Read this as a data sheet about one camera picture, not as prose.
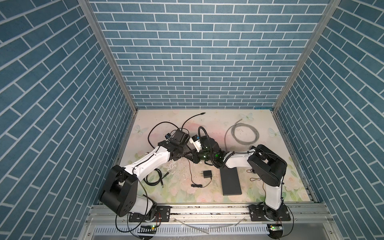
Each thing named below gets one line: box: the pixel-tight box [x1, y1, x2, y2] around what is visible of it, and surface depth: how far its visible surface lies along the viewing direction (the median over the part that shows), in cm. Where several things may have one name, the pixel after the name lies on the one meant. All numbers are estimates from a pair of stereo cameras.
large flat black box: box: [220, 164, 242, 196], surface depth 84 cm
